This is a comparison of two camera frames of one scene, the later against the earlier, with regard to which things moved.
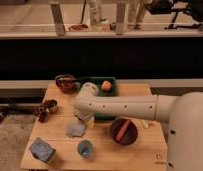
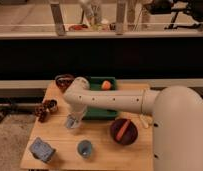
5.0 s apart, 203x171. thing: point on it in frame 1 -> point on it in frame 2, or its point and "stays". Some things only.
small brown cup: x=53 y=105 stays
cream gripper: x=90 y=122 -> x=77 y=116
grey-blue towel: x=75 y=130 -> x=70 y=118
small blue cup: x=85 y=147 stays
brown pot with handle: x=67 y=83 stays
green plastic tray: x=107 y=87 stays
